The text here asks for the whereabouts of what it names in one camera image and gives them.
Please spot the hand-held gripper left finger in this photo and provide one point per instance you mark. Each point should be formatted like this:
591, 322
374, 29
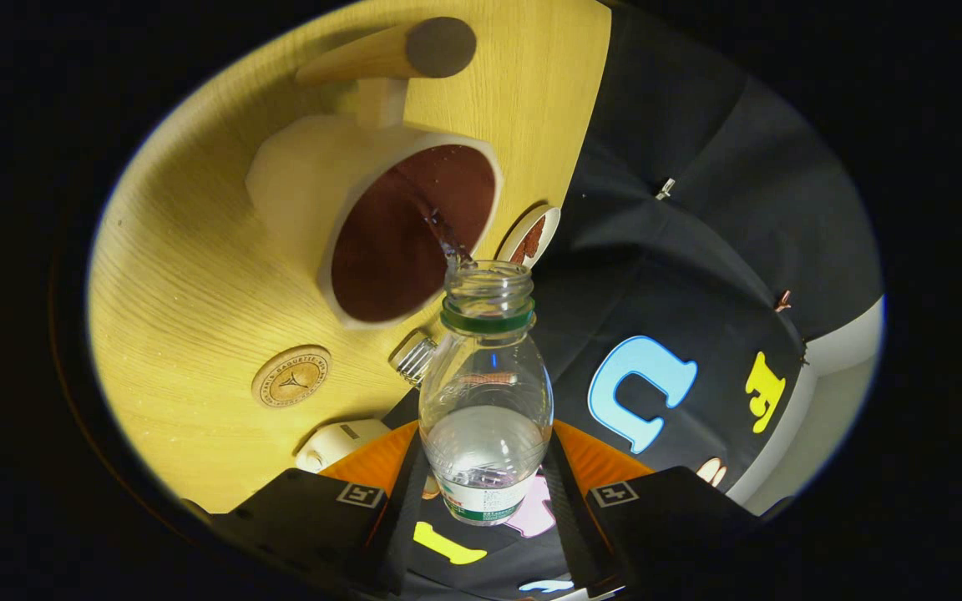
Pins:
406, 526

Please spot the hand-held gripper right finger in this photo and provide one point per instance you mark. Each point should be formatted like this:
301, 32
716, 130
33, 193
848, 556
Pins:
569, 526

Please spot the clear plastic juice bottle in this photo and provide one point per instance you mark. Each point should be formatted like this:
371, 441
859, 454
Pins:
485, 376

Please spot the round wooden coaster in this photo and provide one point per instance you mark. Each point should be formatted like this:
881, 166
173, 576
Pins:
291, 376

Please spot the white toaster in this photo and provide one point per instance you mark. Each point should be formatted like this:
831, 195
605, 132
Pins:
339, 442

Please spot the square glass jar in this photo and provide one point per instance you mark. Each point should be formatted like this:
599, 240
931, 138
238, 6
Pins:
414, 359

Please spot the black backdrop cloth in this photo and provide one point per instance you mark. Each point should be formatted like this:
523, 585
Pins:
681, 267

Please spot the red-brown sausage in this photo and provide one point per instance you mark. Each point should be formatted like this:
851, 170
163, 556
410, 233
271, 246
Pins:
531, 240

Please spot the small white plate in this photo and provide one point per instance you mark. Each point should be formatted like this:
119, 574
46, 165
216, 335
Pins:
549, 225

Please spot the red white clip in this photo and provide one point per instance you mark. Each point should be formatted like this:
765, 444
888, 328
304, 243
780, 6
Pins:
782, 301

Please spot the wooden table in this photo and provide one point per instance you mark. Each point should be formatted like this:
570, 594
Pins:
172, 292

